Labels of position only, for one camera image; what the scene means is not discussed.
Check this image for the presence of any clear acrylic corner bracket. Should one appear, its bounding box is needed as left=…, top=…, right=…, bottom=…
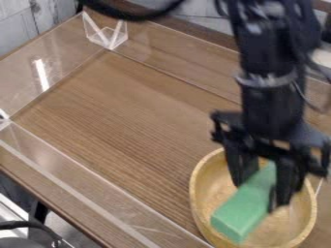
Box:
left=82, top=12, right=128, bottom=50

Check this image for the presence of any black cable under table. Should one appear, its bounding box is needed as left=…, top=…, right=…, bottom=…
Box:
left=0, top=220, right=63, bottom=248

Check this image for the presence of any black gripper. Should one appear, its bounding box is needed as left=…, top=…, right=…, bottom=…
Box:
left=211, top=74, right=331, bottom=213

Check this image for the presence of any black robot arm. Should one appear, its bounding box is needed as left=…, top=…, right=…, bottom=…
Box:
left=211, top=0, right=331, bottom=210

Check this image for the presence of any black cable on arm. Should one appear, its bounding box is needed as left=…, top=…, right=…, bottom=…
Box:
left=292, top=61, right=331, bottom=114

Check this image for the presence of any green rectangular block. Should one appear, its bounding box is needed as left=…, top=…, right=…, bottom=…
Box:
left=210, top=162, right=276, bottom=244

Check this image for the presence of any black table leg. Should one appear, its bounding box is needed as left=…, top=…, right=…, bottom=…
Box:
left=28, top=201, right=49, bottom=224

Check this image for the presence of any clear acrylic front barrier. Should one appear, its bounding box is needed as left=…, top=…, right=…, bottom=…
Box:
left=0, top=120, right=212, bottom=248

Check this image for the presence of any brown wooden bowl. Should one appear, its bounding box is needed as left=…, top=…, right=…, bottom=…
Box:
left=188, top=148, right=316, bottom=248

